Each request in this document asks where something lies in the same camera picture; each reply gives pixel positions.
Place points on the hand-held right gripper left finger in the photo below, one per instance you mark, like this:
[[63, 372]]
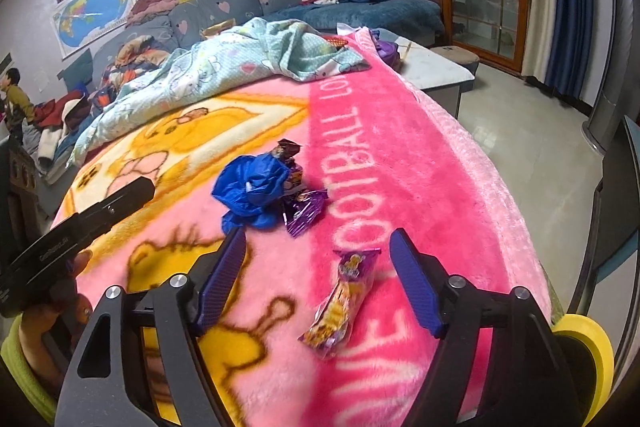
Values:
[[220, 277]]

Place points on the brown purple candy wrapper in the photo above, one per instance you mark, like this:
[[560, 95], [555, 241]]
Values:
[[287, 150]]

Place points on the light blue cartoon quilt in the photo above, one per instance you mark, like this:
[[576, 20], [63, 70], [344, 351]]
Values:
[[200, 72]]

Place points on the dark wooden furniture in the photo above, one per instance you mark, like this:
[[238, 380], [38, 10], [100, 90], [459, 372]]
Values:
[[17, 197]]

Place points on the pink yellow printed blanket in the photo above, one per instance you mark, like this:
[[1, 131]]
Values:
[[400, 157]]

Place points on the red white jacket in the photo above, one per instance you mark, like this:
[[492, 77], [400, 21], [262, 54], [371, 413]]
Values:
[[65, 117]]

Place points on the white grey coffee table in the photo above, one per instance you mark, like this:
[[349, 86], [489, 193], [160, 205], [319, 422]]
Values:
[[435, 67]]

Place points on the silver tower air conditioner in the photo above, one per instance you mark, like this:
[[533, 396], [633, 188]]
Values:
[[607, 107]]

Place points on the colourful clothes pile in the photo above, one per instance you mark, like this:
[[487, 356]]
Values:
[[135, 62]]

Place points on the person's left hand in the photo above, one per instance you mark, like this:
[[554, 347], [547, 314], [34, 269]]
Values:
[[55, 327]]

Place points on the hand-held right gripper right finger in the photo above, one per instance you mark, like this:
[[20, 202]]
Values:
[[415, 282]]

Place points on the dark red clothes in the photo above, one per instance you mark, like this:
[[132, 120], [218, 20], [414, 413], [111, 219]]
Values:
[[152, 7]]

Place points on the purple bag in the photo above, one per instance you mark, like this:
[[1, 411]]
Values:
[[386, 52]]

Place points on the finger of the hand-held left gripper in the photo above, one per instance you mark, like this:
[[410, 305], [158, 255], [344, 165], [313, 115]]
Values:
[[125, 202]]

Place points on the black metal stand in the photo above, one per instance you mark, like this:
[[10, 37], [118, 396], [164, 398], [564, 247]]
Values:
[[620, 187]]

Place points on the person's left forearm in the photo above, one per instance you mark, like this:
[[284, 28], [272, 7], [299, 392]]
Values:
[[20, 372]]

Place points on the world map poster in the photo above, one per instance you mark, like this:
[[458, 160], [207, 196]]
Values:
[[95, 14]]

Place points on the blue plastic bag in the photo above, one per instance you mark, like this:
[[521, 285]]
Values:
[[250, 187]]

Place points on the round grey stool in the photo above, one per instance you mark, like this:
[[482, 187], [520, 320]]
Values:
[[457, 55]]

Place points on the shiny purple candy wrapper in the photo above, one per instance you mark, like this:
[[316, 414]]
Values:
[[302, 212]]

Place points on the orange white candy wrapper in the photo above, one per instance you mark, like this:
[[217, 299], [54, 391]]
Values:
[[296, 179]]

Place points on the yellow round disc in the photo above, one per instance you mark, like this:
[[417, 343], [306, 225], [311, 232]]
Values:
[[590, 347]]

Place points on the orange purple snack packet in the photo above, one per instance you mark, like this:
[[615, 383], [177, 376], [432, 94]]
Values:
[[340, 302]]

